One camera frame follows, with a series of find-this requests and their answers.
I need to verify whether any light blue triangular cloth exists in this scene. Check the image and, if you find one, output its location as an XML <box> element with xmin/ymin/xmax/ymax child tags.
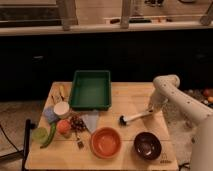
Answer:
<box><xmin>82</xmin><ymin>110</ymin><xmax>99</xmax><ymax>133</ymax></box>

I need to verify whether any black chair frame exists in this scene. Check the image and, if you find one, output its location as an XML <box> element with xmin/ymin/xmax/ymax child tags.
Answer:
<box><xmin>0</xmin><ymin>119</ymin><xmax>35</xmax><ymax>171</ymax></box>

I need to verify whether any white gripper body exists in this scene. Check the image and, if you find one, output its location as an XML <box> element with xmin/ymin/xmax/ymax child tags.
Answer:
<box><xmin>148</xmin><ymin>95</ymin><xmax>164</xmax><ymax>114</ymax></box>

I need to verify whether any black floor cable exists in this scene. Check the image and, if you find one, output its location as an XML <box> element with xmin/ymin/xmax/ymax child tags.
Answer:
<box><xmin>178</xmin><ymin>162</ymin><xmax>192</xmax><ymax>171</ymax></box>

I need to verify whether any dark purple bowl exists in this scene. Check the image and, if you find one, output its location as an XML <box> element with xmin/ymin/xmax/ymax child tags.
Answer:
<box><xmin>134</xmin><ymin>132</ymin><xmax>162</xmax><ymax>160</ymax></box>

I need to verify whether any green plastic tray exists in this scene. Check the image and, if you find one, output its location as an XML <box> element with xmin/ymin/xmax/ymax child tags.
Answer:
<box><xmin>69</xmin><ymin>70</ymin><xmax>112</xmax><ymax>111</ymax></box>

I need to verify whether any yellow banana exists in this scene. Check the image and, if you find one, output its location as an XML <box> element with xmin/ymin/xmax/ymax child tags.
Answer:
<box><xmin>59</xmin><ymin>85</ymin><xmax>66</xmax><ymax>101</ymax></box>

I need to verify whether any red bowl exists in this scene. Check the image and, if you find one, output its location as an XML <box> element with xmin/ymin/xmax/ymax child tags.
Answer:
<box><xmin>90</xmin><ymin>127</ymin><xmax>122</xmax><ymax>159</ymax></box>

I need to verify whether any dark grape bunch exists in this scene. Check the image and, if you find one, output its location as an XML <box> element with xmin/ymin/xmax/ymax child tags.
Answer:
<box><xmin>70</xmin><ymin>116</ymin><xmax>86</xmax><ymax>132</ymax></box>

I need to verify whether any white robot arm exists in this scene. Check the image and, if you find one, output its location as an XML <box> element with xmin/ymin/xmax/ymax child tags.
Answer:
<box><xmin>149</xmin><ymin>75</ymin><xmax>213</xmax><ymax>171</ymax></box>

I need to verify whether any green chili pepper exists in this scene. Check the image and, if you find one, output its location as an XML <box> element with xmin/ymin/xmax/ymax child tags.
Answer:
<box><xmin>40</xmin><ymin>123</ymin><xmax>56</xmax><ymax>148</ymax></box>

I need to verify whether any orange fruit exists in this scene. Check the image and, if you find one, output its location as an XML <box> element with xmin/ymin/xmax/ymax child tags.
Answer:
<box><xmin>56</xmin><ymin>120</ymin><xmax>71</xmax><ymax>135</ymax></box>

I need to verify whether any white round cup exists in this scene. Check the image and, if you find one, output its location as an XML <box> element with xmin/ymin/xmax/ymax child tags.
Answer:
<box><xmin>53</xmin><ymin>101</ymin><xmax>70</xmax><ymax>119</ymax></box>

